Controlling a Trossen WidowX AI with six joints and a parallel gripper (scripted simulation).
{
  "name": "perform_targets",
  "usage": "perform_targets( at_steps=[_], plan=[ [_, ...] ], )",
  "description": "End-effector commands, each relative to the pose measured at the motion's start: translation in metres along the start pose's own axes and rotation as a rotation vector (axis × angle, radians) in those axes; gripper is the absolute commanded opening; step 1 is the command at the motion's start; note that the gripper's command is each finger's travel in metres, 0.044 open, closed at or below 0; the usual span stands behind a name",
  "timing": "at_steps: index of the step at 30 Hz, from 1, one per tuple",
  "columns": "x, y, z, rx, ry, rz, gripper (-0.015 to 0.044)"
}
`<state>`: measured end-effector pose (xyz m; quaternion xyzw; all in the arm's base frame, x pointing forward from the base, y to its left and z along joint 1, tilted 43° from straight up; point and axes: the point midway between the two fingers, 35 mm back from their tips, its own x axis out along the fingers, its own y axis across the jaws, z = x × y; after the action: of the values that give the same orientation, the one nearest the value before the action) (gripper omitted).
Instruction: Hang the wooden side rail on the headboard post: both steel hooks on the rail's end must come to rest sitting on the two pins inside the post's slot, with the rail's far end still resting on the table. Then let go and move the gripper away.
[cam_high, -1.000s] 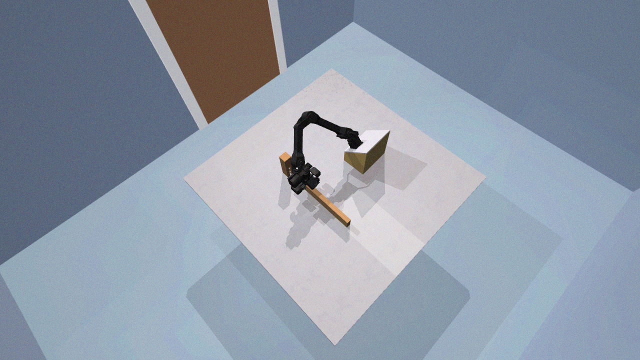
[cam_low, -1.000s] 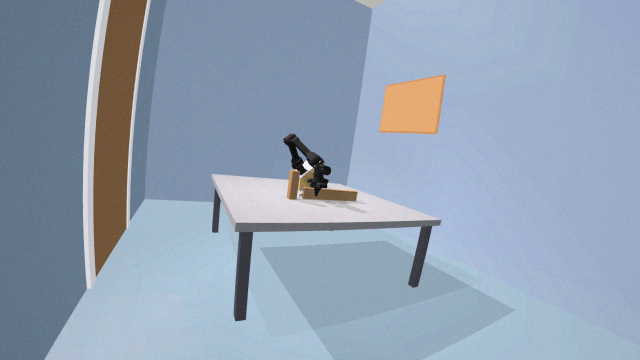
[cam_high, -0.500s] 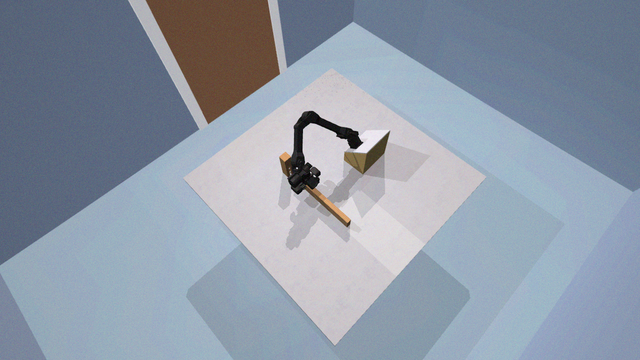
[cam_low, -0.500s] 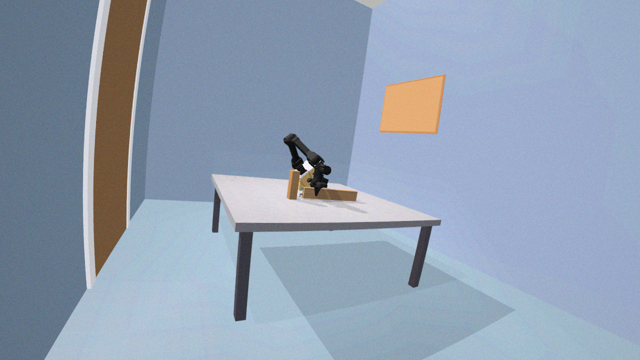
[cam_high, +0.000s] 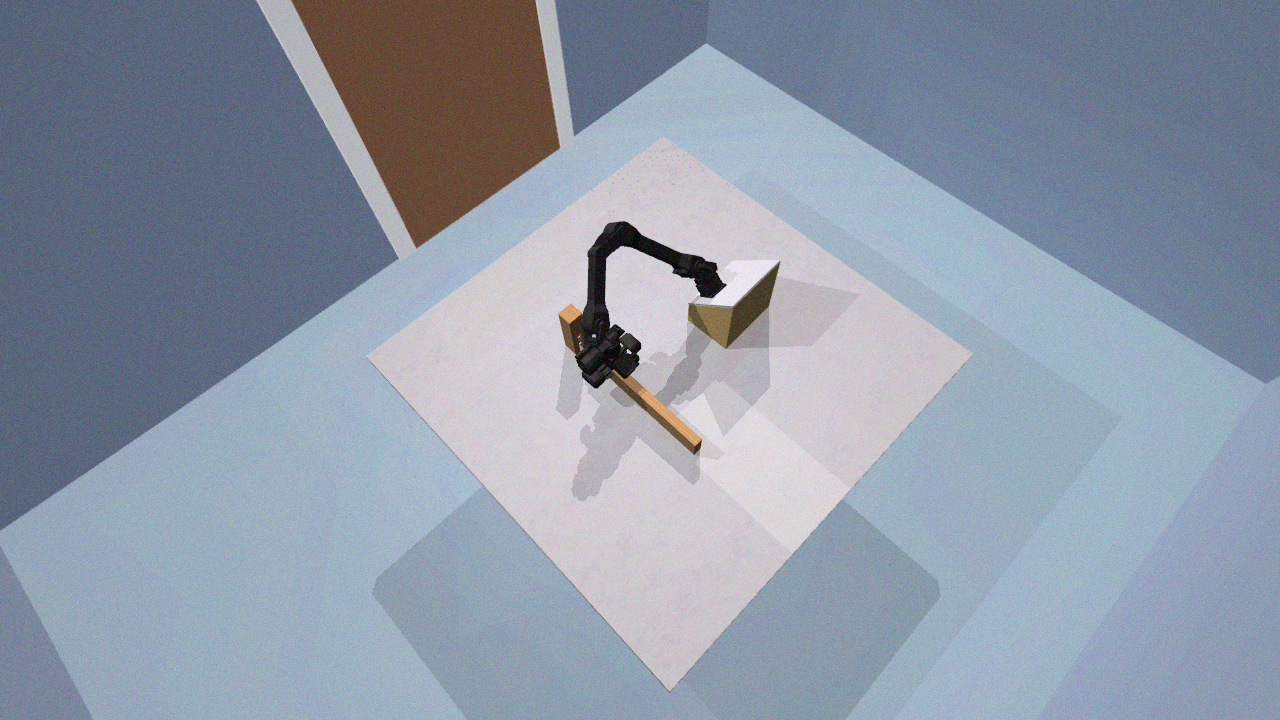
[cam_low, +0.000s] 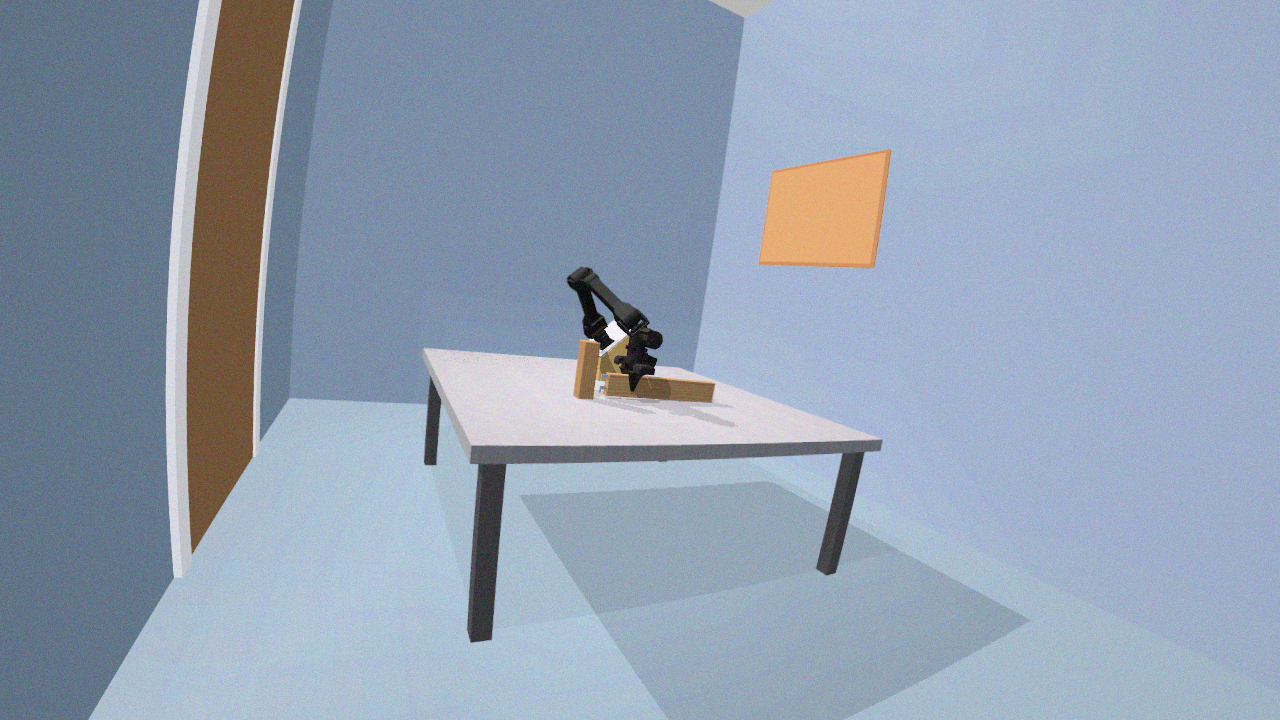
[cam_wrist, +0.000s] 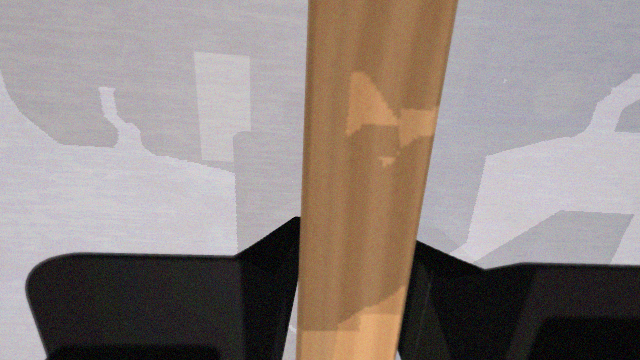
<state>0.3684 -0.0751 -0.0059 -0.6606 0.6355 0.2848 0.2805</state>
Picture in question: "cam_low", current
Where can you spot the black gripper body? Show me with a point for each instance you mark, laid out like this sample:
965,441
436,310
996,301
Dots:
634,360

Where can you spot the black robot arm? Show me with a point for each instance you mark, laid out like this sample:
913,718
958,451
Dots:
583,281

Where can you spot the brown wooden post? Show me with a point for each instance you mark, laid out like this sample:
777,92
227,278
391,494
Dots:
586,369

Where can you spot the wooden rail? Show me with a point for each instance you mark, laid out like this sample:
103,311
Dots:
658,388

